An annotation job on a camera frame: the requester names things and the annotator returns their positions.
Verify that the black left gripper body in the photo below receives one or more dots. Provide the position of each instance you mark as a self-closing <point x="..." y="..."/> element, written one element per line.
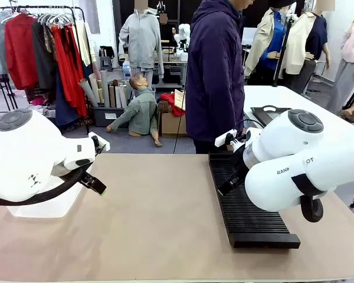
<point x="86" y="177"/>

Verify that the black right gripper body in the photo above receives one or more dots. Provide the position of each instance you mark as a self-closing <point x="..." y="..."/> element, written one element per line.
<point x="242" y="168"/>

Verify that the dark brown tray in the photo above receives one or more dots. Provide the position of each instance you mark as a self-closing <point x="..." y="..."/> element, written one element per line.
<point x="268" y="116"/>

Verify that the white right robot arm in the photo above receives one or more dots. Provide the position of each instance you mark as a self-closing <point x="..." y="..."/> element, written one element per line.
<point x="283" y="188"/>

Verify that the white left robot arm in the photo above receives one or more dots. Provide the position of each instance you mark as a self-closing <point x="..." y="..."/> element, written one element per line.
<point x="23" y="153"/>

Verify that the black slotted PCB rack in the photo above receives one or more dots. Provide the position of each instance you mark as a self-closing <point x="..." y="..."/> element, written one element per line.
<point x="253" y="224"/>

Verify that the clear plastic storage box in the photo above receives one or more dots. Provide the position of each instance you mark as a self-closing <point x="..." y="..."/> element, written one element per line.
<point x="47" y="209"/>

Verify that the grey storage bin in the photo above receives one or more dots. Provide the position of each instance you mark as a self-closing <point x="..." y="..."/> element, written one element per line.
<point x="101" y="116"/>

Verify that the navy denim garment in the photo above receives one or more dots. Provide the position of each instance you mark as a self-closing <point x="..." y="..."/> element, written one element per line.
<point x="63" y="109"/>

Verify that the white table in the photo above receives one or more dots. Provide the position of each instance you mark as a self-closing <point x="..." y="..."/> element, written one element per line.
<point x="283" y="97"/>

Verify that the cardboard box with red cloth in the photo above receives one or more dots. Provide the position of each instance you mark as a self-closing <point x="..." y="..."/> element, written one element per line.
<point x="171" y="125"/>

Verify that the brown paper roll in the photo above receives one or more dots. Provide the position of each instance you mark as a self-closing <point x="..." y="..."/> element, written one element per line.
<point x="112" y="97"/>

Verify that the beige paper roll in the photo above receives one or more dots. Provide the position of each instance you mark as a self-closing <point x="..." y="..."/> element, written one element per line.
<point x="87" y="90"/>
<point x="94" y="84"/>

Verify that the child mannequin green jacket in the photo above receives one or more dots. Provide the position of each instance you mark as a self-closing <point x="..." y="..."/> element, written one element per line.
<point x="141" y="109"/>

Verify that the floor clothes pile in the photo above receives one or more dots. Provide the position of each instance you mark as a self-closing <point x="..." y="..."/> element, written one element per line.
<point x="38" y="101"/>

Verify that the grey paper roll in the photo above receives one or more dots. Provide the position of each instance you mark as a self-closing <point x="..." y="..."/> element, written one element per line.
<point x="104" y="88"/>

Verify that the person in purple jacket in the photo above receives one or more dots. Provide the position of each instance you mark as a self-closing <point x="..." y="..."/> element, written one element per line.
<point x="215" y="73"/>

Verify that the red cloth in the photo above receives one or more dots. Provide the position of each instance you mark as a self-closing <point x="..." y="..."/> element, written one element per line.
<point x="168" y="98"/>

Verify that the long red dress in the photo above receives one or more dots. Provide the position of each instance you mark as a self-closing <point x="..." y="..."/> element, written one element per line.
<point x="66" y="73"/>

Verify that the clear water bottle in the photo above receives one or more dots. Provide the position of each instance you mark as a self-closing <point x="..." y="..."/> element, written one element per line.
<point x="127" y="72"/>

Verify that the black workbench shelf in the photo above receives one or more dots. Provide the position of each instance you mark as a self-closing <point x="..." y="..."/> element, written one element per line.
<point x="171" y="75"/>

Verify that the black tripod pole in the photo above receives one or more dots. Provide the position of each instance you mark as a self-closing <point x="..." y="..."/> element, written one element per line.
<point x="283" y="50"/>

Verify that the mannequin beige jacket blue shirt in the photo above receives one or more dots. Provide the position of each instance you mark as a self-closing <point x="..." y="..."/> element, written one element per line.
<point x="261" y="44"/>

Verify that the dark grey garment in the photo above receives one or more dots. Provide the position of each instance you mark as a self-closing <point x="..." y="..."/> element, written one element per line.
<point x="42" y="59"/>

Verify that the white monitor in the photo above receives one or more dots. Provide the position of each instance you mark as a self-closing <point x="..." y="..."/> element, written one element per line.
<point x="249" y="35"/>

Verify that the cream garment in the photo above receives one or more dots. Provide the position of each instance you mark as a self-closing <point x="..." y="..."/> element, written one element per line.
<point x="83" y="44"/>

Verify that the mannequin cream jacket navy shirt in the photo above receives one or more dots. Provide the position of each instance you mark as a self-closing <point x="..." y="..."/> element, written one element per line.
<point x="298" y="44"/>

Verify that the red jacket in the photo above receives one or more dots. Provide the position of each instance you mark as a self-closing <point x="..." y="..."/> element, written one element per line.
<point x="20" y="53"/>

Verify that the mannequin in grey hoodie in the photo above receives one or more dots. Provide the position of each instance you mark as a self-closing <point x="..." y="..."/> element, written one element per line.
<point x="140" y="38"/>

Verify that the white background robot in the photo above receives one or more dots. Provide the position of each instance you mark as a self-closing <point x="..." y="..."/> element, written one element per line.
<point x="183" y="31"/>

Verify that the black clothes rack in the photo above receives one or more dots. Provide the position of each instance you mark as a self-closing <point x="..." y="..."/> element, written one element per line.
<point x="59" y="6"/>

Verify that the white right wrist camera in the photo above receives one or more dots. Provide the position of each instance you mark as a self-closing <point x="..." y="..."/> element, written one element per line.
<point x="224" y="138"/>

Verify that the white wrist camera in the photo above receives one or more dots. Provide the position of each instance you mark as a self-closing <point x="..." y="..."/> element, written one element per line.
<point x="224" y="138"/>
<point x="104" y="144"/>

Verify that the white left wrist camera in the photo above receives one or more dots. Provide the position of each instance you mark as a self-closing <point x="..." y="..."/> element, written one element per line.
<point x="104" y="144"/>

